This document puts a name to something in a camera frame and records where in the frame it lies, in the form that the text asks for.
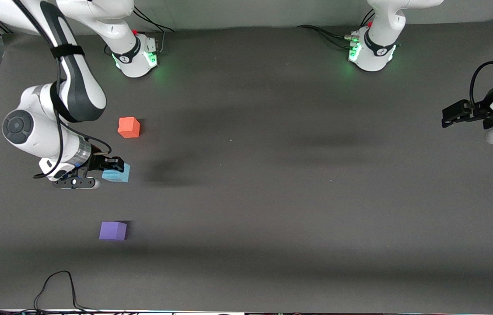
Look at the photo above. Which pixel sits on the purple foam block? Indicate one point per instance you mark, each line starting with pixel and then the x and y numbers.
pixel 113 230

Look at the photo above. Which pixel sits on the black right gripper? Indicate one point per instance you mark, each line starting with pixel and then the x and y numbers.
pixel 96 162

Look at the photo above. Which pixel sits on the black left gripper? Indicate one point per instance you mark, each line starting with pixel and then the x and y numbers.
pixel 481 109

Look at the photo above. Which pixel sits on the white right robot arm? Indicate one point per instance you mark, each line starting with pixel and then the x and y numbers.
pixel 75 87

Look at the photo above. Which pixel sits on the dark grey table mat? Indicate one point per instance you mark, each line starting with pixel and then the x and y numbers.
pixel 250 210

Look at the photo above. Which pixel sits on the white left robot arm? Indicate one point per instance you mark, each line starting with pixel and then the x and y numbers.
pixel 379 43

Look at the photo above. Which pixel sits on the orange foam block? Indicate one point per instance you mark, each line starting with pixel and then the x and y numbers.
pixel 128 127

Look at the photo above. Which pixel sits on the light blue foam block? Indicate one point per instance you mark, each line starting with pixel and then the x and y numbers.
pixel 119 176

